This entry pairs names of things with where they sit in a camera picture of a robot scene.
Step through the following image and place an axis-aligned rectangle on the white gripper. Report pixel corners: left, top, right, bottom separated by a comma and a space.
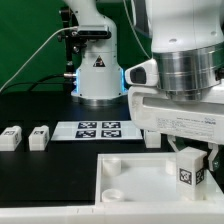
128, 85, 224, 172

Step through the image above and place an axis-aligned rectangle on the white square tabletop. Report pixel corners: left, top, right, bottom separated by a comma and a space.
95, 153, 212, 203

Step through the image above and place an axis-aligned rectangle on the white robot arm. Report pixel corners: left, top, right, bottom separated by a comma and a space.
64, 0, 224, 153

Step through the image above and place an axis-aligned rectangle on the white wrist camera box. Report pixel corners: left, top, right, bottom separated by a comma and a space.
125, 59, 159, 87

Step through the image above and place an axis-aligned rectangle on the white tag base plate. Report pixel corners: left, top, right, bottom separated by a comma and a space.
51, 121, 142, 141

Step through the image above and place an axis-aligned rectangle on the white L-shaped obstacle wall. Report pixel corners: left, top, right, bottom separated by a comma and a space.
0, 173, 224, 224

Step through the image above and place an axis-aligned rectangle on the white cable at right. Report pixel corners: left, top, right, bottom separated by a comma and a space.
121, 0, 153, 61

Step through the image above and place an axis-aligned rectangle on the black cable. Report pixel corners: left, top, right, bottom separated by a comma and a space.
0, 73, 68, 96

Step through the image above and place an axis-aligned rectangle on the grey cable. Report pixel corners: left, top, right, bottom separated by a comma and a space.
0, 25, 80, 94

